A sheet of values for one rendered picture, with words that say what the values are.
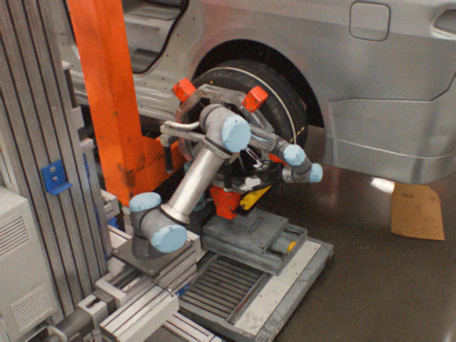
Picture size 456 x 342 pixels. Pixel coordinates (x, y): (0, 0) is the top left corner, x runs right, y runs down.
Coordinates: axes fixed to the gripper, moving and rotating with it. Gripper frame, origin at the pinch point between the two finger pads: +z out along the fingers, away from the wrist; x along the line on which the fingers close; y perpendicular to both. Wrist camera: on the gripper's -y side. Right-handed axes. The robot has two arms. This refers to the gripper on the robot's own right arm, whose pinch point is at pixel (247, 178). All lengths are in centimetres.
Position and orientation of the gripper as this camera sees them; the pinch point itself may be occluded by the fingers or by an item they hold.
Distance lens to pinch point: 245.3
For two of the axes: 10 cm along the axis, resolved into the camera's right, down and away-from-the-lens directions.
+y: -3.8, -7.5, -5.4
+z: -8.3, 0.3, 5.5
